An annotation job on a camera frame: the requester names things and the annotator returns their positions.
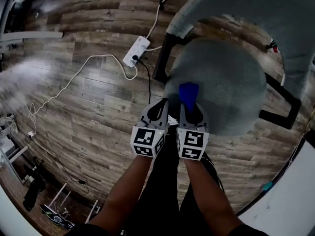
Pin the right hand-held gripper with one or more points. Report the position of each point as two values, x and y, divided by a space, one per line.
193 141

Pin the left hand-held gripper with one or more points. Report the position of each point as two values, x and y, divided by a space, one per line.
145 139

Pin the blue cloth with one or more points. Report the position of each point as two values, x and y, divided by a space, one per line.
188 95

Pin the grey upholstered chair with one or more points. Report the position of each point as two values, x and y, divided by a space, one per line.
221 82

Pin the person's right forearm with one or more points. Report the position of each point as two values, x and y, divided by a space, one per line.
211 193

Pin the person's left forearm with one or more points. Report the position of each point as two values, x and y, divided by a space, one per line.
128 188

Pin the white power strip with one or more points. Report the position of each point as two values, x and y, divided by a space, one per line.
136 50

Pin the person's black trousers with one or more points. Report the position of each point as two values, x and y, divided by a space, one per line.
167 193

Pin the small teal object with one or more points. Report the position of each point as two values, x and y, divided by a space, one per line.
267 185

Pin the small red white object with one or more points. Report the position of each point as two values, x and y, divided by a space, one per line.
274 47

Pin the person's black shirt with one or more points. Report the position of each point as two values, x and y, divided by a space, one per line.
251 231

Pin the white table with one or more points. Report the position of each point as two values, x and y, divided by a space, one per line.
290 205

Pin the black bag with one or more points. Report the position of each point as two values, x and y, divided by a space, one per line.
34 190

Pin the grey metal bar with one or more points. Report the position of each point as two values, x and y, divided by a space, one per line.
29 39

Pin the grey white rack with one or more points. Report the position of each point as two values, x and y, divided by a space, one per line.
9 151

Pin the white metal frame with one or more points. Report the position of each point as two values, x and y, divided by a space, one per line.
60 197

